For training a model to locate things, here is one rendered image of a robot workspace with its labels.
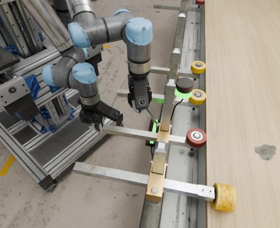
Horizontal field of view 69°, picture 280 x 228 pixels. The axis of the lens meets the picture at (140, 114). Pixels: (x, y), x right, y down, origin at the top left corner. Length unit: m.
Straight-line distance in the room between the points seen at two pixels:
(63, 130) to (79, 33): 1.28
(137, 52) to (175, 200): 0.70
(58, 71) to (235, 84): 0.85
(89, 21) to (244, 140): 0.73
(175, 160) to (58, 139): 1.03
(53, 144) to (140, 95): 1.22
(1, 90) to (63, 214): 1.02
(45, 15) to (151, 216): 0.84
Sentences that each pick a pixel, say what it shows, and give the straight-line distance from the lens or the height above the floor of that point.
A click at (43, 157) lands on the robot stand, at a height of 0.21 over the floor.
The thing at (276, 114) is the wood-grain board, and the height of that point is 0.90.
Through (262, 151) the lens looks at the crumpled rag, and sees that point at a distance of 0.93.
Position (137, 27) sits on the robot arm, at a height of 1.34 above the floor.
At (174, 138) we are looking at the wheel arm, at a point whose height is 0.86.
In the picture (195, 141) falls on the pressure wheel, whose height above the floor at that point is 0.91.
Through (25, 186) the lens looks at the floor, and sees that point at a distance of 1.95.
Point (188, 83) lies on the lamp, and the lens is 0.73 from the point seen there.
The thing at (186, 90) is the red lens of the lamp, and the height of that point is 1.13.
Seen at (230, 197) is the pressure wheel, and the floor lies 0.98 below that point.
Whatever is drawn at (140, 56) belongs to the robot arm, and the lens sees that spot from 0.63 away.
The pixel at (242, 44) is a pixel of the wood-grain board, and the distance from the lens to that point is 1.55.
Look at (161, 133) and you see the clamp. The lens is 0.90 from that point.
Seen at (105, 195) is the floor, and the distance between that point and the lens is 1.72.
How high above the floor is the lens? 1.60
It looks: 49 degrees down
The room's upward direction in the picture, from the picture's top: straight up
